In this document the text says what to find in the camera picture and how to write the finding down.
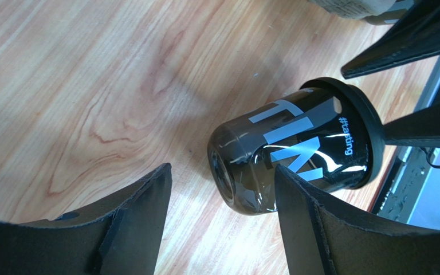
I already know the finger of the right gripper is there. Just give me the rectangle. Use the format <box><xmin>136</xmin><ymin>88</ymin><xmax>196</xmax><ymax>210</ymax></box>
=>
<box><xmin>383</xmin><ymin>103</ymin><xmax>440</xmax><ymax>148</ymax></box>
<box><xmin>341</xmin><ymin>1</ymin><xmax>440</xmax><ymax>79</ymax></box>

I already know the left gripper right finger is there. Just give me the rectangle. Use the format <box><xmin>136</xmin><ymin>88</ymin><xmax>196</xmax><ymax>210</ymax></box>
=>
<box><xmin>274</xmin><ymin>166</ymin><xmax>440</xmax><ymax>274</ymax></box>

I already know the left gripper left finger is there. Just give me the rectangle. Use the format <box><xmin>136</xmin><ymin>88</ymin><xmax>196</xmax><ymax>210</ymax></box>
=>
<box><xmin>0</xmin><ymin>163</ymin><xmax>172</xmax><ymax>274</ymax></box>

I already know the single black cup lid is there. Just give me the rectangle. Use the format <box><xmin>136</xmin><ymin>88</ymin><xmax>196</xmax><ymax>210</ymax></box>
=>
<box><xmin>301</xmin><ymin>77</ymin><xmax>384</xmax><ymax>189</ymax></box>

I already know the single dark coffee cup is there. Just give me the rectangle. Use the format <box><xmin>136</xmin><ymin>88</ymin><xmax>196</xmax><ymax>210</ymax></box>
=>
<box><xmin>207</xmin><ymin>88</ymin><xmax>372</xmax><ymax>215</ymax></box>

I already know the bottom pulp cup carrier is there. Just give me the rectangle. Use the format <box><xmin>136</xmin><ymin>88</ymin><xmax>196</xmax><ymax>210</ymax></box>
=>
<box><xmin>309</xmin><ymin>0</ymin><xmax>396</xmax><ymax>19</ymax></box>

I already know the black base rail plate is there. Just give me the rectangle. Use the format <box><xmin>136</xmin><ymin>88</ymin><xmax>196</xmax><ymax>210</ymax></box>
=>
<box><xmin>368</xmin><ymin>49</ymin><xmax>440</xmax><ymax>231</ymax></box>

